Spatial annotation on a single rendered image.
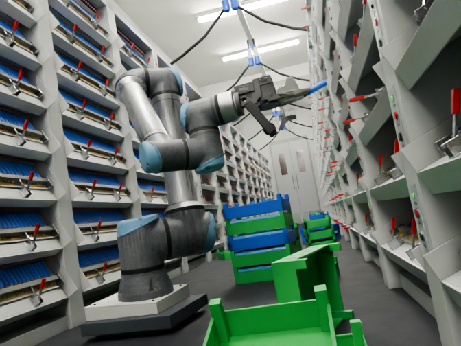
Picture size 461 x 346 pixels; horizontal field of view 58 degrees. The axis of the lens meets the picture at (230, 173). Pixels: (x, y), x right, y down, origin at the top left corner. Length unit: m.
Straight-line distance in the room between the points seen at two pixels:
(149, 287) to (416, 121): 0.98
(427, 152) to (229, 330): 0.47
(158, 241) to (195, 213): 0.16
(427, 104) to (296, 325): 0.45
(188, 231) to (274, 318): 0.77
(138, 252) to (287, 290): 0.65
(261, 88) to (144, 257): 0.67
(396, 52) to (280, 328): 0.54
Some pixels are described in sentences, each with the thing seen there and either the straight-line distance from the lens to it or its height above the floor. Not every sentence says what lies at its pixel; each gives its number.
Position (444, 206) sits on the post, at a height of 0.27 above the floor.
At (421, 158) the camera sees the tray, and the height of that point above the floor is 0.36.
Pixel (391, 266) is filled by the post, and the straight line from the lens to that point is 1.52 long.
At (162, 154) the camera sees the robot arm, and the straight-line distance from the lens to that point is 1.14.
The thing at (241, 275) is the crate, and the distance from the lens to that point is 2.10.
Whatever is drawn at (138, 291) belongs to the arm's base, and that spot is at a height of 0.13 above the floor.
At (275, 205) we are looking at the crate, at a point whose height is 0.35.
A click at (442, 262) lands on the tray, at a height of 0.17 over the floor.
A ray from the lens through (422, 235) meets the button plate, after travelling 0.85.
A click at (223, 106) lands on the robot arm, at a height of 0.63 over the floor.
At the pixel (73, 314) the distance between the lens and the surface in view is 1.82.
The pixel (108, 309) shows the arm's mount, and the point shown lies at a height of 0.09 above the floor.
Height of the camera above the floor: 0.30
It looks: 7 degrees up
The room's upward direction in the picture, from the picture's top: 9 degrees counter-clockwise
